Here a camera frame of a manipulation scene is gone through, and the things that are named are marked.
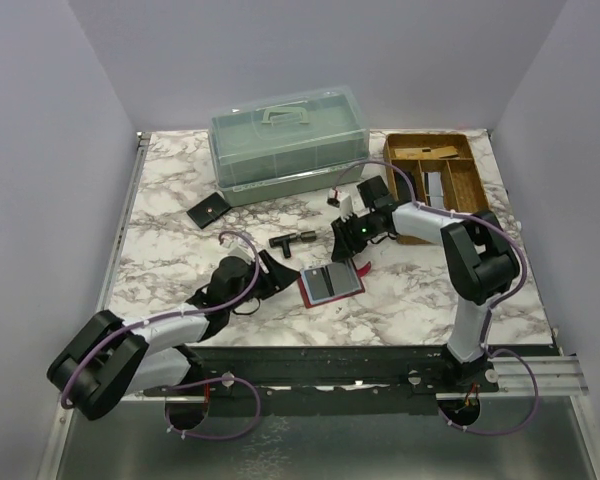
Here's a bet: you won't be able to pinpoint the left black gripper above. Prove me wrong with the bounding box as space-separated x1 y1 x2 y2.
227 250 301 312

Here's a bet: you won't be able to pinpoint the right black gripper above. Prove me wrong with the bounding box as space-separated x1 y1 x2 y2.
331 212 379 262

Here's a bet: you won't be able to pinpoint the grey credit card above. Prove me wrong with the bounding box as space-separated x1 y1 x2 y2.
325 261 363 297

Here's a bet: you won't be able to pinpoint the red card holder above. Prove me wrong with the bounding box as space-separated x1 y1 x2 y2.
298 259 372 309

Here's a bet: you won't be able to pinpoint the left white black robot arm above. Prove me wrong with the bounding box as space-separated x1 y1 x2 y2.
46 250 300 420

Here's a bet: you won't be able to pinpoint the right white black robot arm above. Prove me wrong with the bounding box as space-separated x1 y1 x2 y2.
327 176 522 392

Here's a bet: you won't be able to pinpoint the white cards in tray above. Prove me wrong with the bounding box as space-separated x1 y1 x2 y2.
423 172 445 209

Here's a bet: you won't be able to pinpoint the black T-shaped part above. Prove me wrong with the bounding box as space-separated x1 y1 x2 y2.
268 230 317 259

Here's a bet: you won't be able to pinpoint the black items in tray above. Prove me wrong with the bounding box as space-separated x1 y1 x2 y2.
394 172 417 202

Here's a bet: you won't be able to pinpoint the green plastic storage box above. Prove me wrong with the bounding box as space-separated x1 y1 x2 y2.
208 86 370 207

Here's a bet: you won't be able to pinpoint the brown woven organizer tray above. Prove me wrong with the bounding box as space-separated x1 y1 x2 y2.
382 132 492 246

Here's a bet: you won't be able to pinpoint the brown cardboard piece in tray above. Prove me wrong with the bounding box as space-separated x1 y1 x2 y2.
394 146 459 160

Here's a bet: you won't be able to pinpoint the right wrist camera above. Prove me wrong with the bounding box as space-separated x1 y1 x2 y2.
327 188 356 223

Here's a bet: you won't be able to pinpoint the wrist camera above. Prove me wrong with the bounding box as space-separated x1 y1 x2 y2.
327 188 356 223
222 239 253 264

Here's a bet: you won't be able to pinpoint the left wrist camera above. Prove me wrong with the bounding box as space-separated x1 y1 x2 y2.
222 239 253 264

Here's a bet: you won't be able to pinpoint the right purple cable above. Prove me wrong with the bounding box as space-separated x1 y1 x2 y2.
332 160 540 435

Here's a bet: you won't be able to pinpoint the purple cable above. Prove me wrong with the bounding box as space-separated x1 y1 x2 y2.
59 230 262 441
332 160 540 435

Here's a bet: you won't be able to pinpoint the black mounting base rail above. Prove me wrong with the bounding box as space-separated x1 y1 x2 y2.
138 346 498 416

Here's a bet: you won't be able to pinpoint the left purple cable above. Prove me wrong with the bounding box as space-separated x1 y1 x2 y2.
59 230 262 441

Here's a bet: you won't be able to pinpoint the aluminium frame rail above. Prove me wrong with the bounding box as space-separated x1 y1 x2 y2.
57 130 211 404

